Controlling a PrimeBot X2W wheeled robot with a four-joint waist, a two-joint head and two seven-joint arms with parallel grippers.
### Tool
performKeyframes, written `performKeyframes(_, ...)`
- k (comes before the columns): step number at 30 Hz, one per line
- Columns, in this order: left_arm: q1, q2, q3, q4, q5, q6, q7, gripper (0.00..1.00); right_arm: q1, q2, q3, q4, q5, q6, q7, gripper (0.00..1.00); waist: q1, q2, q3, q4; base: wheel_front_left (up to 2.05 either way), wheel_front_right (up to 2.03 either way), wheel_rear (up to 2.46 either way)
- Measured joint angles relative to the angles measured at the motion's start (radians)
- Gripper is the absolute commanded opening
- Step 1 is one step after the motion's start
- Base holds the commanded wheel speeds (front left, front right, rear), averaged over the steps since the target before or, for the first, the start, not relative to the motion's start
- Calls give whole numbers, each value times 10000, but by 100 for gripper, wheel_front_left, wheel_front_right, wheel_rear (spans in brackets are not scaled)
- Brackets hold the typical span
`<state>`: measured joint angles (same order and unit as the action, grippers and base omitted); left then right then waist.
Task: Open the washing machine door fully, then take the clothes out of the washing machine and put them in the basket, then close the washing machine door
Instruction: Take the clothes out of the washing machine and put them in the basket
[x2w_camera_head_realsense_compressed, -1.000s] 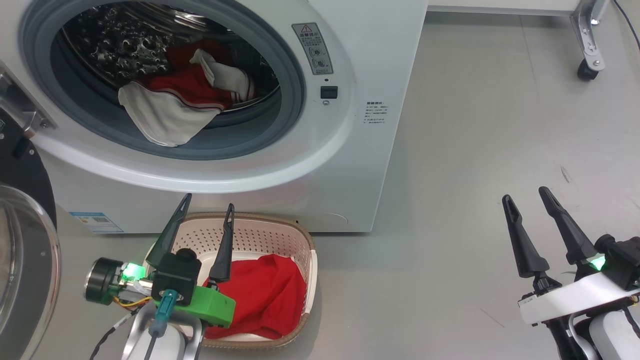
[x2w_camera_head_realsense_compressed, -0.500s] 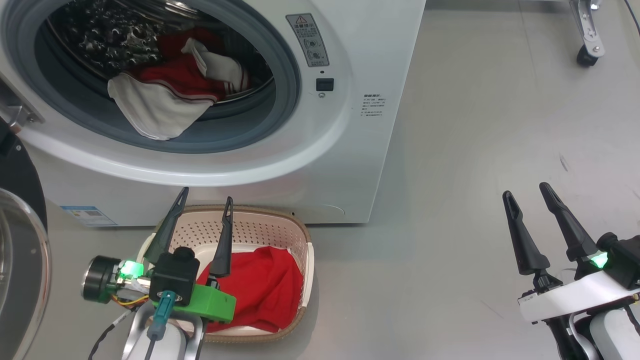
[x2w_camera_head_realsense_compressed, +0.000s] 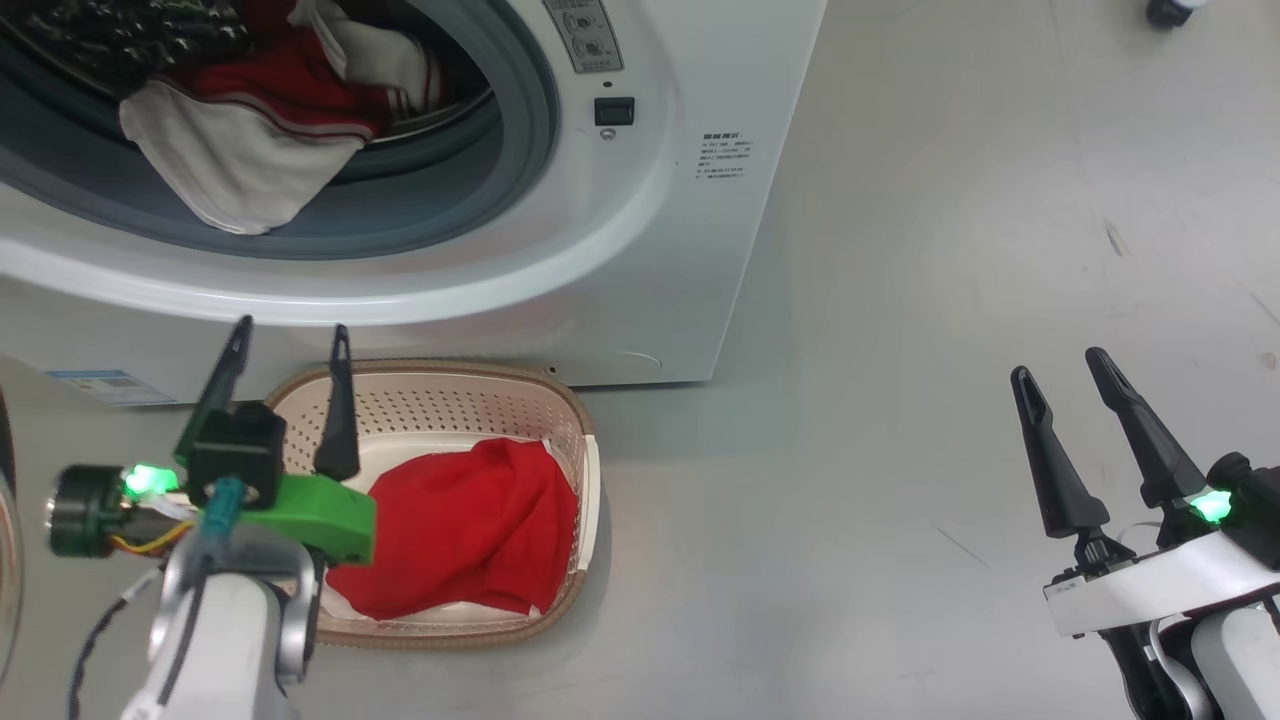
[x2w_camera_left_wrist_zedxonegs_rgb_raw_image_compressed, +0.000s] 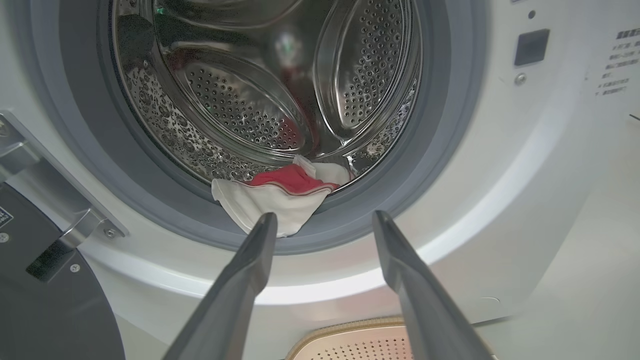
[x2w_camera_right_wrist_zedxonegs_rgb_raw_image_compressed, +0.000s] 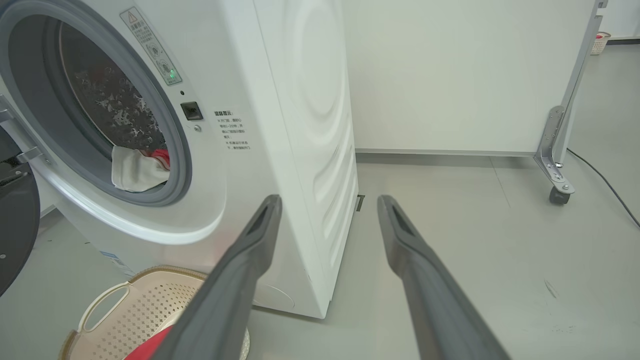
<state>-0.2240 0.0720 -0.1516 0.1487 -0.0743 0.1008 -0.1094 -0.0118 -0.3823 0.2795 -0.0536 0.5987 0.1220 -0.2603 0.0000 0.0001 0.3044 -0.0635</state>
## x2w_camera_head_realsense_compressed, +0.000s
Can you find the black glass washing machine door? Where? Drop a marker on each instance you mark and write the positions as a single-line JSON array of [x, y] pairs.
[[8, 560]]

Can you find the silver flat stand with caster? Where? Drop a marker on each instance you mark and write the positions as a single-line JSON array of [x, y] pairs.
[[1170, 12]]

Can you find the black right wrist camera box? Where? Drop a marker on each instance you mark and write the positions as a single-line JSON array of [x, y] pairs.
[[1255, 510]]

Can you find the blue white energy label sticker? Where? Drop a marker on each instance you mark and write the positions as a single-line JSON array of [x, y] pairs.
[[110, 387]]

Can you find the red white striped garment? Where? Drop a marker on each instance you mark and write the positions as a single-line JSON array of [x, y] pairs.
[[240, 160]]

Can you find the cream plastic laundry basket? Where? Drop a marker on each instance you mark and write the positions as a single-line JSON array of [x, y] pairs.
[[440, 400]]

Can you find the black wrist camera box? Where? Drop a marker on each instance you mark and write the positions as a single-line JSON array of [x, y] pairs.
[[1255, 510], [240, 450]]

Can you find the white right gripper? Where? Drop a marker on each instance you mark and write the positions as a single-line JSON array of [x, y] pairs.
[[1160, 585]]

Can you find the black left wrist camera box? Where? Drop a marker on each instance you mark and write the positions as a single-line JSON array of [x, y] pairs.
[[240, 450]]

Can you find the white front-load washing machine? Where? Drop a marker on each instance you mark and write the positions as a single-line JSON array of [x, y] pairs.
[[640, 250]]

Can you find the plain red garment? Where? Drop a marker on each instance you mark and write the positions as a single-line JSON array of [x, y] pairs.
[[460, 530]]

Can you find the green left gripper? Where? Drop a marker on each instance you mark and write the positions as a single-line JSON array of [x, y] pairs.
[[320, 515]]

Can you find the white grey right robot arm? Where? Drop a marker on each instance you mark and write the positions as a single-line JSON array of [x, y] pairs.
[[1230, 670]]

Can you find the black cylindrical left gripper motor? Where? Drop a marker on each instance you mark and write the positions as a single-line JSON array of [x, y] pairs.
[[80, 510]]

